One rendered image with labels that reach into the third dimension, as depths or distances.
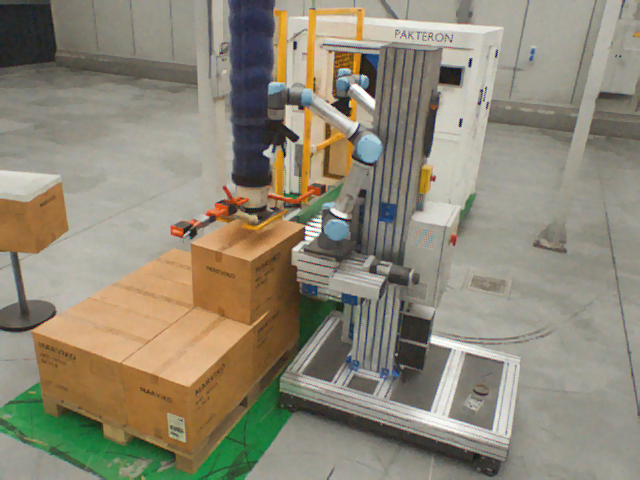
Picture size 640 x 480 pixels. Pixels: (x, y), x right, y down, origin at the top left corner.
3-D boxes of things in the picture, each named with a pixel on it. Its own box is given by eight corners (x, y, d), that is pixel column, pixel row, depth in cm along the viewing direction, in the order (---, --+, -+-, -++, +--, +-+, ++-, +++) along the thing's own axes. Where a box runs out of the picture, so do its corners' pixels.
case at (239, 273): (251, 267, 381) (251, 211, 364) (303, 282, 364) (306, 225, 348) (193, 305, 332) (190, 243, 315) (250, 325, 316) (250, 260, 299)
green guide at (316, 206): (358, 172, 584) (359, 164, 580) (368, 174, 580) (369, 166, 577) (287, 223, 451) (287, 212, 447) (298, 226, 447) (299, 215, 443)
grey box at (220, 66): (226, 93, 444) (225, 53, 432) (232, 94, 442) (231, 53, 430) (211, 97, 428) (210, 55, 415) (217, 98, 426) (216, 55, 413)
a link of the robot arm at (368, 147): (340, 234, 291) (382, 134, 271) (344, 246, 278) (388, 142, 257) (318, 227, 289) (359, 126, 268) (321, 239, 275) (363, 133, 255)
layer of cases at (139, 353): (177, 297, 418) (174, 248, 401) (298, 334, 383) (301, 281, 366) (41, 391, 318) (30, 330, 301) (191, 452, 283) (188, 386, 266)
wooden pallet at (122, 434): (178, 314, 424) (177, 297, 418) (298, 351, 389) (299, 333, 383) (45, 412, 324) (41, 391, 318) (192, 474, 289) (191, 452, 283)
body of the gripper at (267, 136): (269, 141, 267) (269, 115, 262) (286, 144, 264) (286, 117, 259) (262, 144, 260) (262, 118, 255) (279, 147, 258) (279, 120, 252)
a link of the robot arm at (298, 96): (311, 85, 259) (286, 84, 258) (312, 90, 249) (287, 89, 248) (310, 103, 262) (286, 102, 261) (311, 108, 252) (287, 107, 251)
